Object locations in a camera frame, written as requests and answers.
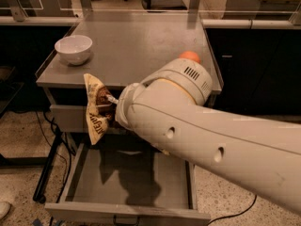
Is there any orange fruit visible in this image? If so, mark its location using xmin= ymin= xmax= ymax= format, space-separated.
xmin=179 ymin=51 xmax=200 ymax=63

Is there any white shoe tip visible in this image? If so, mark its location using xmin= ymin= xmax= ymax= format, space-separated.
xmin=0 ymin=202 xmax=11 ymax=219

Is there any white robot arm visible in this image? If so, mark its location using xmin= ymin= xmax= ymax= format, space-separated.
xmin=116 ymin=58 xmax=301 ymax=214

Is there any grey drawer cabinet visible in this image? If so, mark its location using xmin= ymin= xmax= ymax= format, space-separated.
xmin=34 ymin=9 xmax=224 ymax=226

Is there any brown chip bag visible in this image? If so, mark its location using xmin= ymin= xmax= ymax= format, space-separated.
xmin=84 ymin=73 xmax=115 ymax=145

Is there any black floor cable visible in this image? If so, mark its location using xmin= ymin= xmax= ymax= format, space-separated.
xmin=206 ymin=194 xmax=258 ymax=226

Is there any white ceramic bowl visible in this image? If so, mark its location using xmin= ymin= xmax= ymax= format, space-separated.
xmin=55 ymin=35 xmax=93 ymax=65

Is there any open grey middle drawer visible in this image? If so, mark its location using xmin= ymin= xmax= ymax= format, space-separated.
xmin=44 ymin=141 xmax=212 ymax=226

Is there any closed grey upper drawer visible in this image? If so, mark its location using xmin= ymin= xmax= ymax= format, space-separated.
xmin=50 ymin=105 xmax=125 ymax=134

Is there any black table leg base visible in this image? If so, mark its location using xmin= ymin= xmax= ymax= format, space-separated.
xmin=33 ymin=127 xmax=62 ymax=203

